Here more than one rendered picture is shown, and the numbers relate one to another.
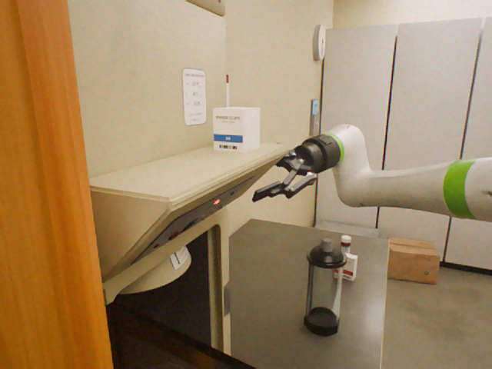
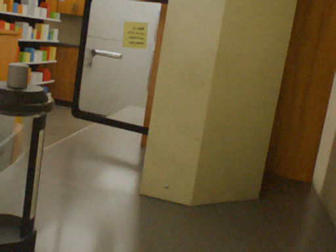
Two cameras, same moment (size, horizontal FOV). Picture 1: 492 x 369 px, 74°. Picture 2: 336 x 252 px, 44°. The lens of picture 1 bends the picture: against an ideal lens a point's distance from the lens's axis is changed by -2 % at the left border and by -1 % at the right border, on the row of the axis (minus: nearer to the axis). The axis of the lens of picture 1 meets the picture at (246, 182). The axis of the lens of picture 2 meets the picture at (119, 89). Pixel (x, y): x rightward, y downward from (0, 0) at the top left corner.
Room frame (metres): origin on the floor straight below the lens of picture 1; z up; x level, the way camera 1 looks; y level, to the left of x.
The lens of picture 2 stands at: (1.40, -0.16, 1.27)
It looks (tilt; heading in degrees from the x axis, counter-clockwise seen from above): 8 degrees down; 172
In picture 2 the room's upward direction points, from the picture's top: 8 degrees clockwise
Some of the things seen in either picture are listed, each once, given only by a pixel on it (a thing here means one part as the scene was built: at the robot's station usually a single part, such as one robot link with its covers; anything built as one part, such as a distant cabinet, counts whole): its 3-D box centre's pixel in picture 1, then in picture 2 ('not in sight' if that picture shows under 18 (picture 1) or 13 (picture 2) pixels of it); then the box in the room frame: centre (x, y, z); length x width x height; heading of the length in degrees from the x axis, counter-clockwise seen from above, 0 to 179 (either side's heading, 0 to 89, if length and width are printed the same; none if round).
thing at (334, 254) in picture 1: (326, 250); (16, 88); (0.82, -0.22, 1.18); 0.09 x 0.09 x 0.07
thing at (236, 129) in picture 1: (237, 128); not in sight; (0.49, 0.01, 1.54); 0.05 x 0.05 x 0.06; 61
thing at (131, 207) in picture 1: (211, 196); not in sight; (0.41, 0.05, 1.46); 0.32 x 0.11 x 0.10; 156
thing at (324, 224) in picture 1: (344, 247); not in sight; (2.94, -0.94, 0.17); 0.60 x 0.42 x 0.33; 64
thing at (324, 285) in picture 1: (324, 288); (7, 168); (0.82, -0.22, 1.06); 0.11 x 0.11 x 0.21
